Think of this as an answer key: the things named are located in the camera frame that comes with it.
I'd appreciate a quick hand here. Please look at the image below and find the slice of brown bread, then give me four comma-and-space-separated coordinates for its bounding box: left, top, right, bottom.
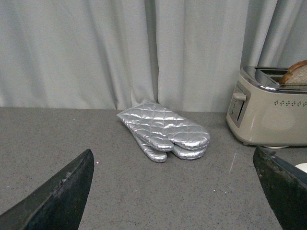
279, 60, 307, 84

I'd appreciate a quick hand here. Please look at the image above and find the white round plate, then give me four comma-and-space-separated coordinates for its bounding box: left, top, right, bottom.
296, 163, 307, 173

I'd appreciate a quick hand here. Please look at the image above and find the grey curtain backdrop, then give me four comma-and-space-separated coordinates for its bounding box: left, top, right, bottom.
0, 0, 307, 112

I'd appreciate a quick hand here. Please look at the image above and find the silver quilted oven mitt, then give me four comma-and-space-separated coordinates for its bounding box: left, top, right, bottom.
118, 101, 210, 151
133, 135, 208, 163

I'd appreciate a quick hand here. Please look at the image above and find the beige two-slot toaster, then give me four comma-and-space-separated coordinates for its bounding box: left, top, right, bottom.
226, 66, 307, 148

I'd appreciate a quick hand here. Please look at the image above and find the lower silver quilted oven mitt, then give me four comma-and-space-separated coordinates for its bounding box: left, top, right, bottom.
133, 135, 208, 163

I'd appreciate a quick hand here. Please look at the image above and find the upper silver quilted oven mitt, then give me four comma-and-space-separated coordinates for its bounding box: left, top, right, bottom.
118, 101, 210, 151

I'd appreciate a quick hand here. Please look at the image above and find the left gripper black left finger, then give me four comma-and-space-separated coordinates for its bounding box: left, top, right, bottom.
0, 149, 94, 230

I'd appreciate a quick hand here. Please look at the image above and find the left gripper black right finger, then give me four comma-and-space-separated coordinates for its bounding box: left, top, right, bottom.
253, 146, 307, 230

